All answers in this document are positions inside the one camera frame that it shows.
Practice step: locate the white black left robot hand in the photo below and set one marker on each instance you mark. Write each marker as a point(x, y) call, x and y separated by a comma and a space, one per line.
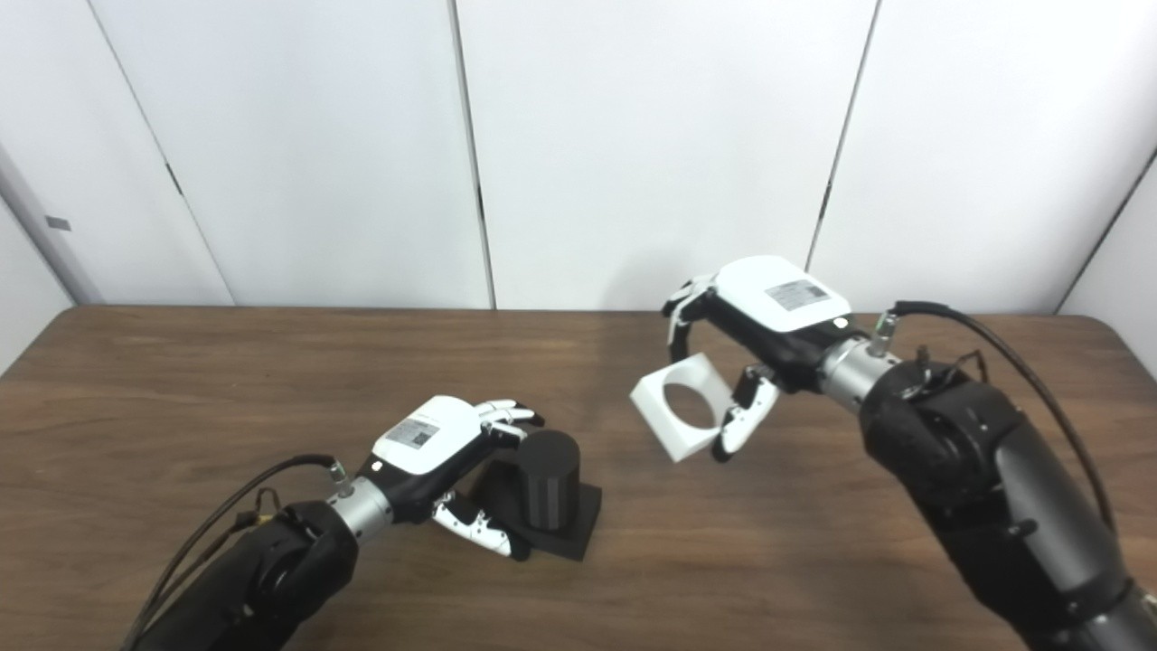
point(425, 452)

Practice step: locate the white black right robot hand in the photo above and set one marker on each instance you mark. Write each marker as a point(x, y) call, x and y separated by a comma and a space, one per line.
point(777, 307)

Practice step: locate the black peg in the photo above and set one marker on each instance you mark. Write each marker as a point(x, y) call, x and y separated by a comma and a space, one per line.
point(551, 488)

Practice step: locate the white square piece with hole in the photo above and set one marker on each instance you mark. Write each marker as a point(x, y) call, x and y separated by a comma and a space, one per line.
point(660, 416)

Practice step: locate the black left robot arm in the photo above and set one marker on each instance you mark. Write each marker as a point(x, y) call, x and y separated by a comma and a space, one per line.
point(271, 579)

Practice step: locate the small grey wall tag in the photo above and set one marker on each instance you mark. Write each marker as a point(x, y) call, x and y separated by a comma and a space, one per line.
point(58, 223)

